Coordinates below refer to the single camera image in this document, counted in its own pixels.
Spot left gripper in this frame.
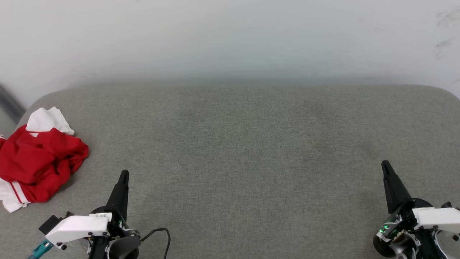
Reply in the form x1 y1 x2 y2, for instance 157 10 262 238
88 170 141 259

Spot red and white jersey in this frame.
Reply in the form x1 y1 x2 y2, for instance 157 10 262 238
0 107 89 213

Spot thin black cable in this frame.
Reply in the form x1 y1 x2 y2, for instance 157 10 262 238
141 228 171 259

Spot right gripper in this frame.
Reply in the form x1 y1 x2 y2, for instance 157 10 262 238
373 160 447 259

